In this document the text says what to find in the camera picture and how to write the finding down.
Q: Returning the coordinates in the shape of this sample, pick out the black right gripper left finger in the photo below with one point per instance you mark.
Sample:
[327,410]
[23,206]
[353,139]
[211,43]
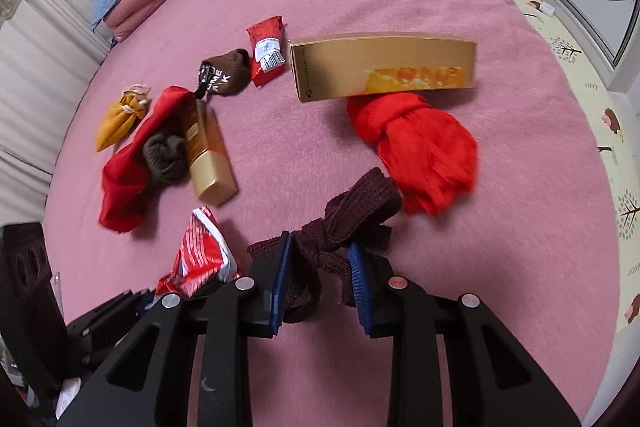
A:
[187,351]

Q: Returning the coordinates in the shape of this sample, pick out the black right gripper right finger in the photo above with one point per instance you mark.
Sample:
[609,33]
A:
[452,358]

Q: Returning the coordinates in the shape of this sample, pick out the dark maroon knotted sock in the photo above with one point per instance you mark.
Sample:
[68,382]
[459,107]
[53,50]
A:
[353,224]

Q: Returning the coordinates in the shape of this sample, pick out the small gold box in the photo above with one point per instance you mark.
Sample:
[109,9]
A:
[209,164]

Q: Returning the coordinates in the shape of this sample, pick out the mustard yellow drawstring pouch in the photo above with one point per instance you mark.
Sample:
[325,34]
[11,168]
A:
[122,116]

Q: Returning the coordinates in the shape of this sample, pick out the brown printed sock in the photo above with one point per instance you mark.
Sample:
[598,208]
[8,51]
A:
[223,75]

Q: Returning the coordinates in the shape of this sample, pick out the red snack wrapper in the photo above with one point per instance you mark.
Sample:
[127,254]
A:
[268,61]

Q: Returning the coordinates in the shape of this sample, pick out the red white striped wrapper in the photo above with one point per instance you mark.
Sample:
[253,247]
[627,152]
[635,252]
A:
[204,259]

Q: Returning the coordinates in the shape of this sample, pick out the dark red cloth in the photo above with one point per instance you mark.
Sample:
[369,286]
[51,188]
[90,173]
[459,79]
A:
[127,181]

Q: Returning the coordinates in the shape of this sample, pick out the dark brown rolled sock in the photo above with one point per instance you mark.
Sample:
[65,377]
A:
[165,156]

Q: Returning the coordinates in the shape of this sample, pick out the bright red knotted cloth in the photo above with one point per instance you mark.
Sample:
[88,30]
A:
[431,157]

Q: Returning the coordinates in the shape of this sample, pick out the pink bed sheet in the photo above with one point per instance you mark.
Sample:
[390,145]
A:
[536,240]

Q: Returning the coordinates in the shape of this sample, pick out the cream patterned play mat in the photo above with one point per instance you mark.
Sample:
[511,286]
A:
[615,152]

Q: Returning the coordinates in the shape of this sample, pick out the long gold cardboard box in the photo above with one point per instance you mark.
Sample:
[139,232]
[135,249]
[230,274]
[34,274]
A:
[365,64]

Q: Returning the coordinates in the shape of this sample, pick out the folded pink blanket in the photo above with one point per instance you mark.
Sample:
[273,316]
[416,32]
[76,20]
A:
[128,15]

